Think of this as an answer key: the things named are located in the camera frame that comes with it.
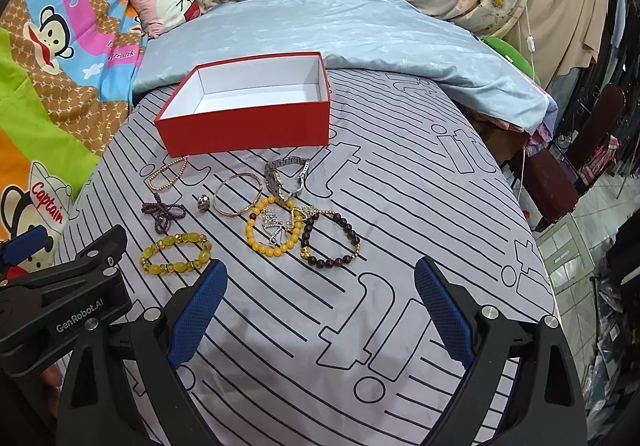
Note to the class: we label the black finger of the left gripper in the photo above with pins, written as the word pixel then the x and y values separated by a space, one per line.
pixel 19 249

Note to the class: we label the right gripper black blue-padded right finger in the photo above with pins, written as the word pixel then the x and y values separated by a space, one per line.
pixel 545 405

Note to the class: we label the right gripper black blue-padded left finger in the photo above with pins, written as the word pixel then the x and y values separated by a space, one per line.
pixel 97 405

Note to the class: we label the silver metal wristwatch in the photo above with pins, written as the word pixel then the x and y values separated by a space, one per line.
pixel 286 177

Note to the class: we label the grey striped bed sheet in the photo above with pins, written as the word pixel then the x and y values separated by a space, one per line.
pixel 299 355

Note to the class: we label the colourful monkey cartoon blanket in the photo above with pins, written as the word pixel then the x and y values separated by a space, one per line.
pixel 67 72

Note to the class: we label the dark red wooden chair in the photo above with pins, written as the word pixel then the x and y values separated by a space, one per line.
pixel 556 179

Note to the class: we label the rose gold bangle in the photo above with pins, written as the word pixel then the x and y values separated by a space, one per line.
pixel 238 194

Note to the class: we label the pink rabbit cushion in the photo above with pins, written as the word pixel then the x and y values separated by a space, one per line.
pixel 160 16

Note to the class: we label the red cardboard box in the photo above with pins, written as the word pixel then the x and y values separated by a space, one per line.
pixel 252 102

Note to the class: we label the green plastic chair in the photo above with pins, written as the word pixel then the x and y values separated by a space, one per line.
pixel 512 55

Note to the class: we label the beige hanging curtain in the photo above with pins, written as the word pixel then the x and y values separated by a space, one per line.
pixel 567 35

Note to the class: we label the light blue pillow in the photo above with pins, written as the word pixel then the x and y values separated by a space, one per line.
pixel 383 35

